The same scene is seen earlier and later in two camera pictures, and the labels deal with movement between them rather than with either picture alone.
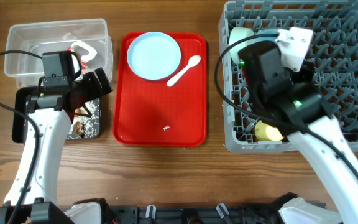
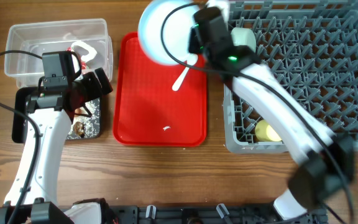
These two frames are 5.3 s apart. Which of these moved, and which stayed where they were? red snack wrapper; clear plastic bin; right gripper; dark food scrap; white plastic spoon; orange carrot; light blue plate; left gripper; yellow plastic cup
Moved: right gripper; white plastic spoon; light blue plate
Stayed: dark food scrap; red snack wrapper; clear plastic bin; left gripper; yellow plastic cup; orange carrot
